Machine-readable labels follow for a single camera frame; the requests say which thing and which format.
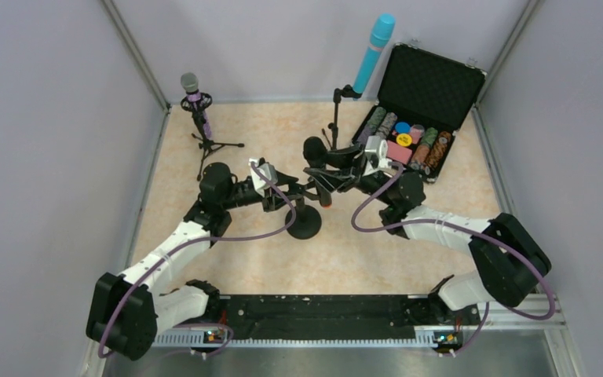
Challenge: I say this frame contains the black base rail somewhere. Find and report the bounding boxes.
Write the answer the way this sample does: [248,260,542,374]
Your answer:
[150,294,565,357]

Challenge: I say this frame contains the light blue microphone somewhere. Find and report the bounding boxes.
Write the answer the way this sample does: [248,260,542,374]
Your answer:
[352,13,396,98]

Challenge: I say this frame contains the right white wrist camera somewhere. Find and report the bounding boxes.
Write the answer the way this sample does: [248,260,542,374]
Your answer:
[363,135,391,176]

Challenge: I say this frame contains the tripod stand with shock mount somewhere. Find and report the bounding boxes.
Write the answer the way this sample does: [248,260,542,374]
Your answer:
[181,90,245,181]

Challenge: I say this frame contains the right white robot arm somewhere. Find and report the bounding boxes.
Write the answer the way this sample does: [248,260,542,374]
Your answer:
[303,137,555,313]

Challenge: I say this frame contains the black microphone orange end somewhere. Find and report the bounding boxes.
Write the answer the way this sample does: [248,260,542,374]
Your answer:
[303,136,332,208]

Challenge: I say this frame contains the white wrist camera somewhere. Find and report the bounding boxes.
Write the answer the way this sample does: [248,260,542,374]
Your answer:
[248,158,278,197]
[363,135,391,176]

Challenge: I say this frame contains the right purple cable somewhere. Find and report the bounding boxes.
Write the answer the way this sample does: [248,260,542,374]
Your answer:
[350,161,557,357]

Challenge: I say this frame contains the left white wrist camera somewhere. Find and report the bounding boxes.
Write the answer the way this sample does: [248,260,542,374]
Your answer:
[248,158,278,197]

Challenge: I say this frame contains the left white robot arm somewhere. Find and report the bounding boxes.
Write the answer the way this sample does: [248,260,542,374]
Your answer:
[86,159,298,361]

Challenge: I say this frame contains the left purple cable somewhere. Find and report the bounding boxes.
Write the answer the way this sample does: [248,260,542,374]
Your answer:
[97,161,298,360]

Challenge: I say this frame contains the black poker chip case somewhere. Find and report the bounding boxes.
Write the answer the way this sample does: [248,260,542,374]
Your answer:
[351,43,487,183]

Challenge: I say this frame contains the purple cable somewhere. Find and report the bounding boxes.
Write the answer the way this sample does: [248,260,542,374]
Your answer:
[350,161,557,357]
[97,161,298,360]

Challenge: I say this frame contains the black round-base mic stand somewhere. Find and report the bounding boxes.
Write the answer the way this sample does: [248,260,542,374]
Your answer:
[285,178,332,240]

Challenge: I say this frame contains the purple glitter microphone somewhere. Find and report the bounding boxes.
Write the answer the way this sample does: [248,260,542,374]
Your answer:
[181,72,212,140]

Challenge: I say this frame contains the black tripod clip stand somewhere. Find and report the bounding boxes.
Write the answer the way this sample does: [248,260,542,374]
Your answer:
[327,85,362,150]

